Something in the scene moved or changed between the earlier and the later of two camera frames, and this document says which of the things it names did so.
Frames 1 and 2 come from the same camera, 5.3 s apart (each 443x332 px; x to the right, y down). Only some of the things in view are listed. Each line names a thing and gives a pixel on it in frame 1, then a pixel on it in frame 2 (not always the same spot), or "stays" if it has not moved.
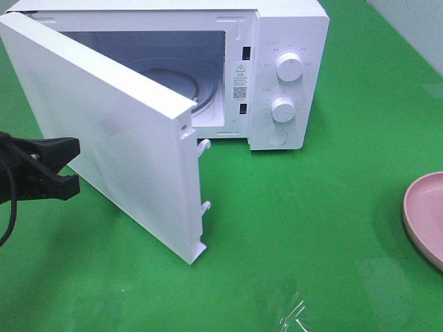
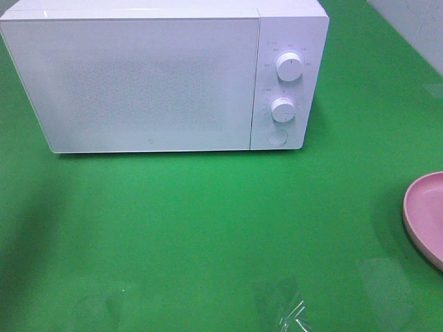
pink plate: [423, 215] stays
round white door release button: [277, 136] stays
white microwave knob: [282, 109] stays
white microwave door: [134, 149] → [140, 84]
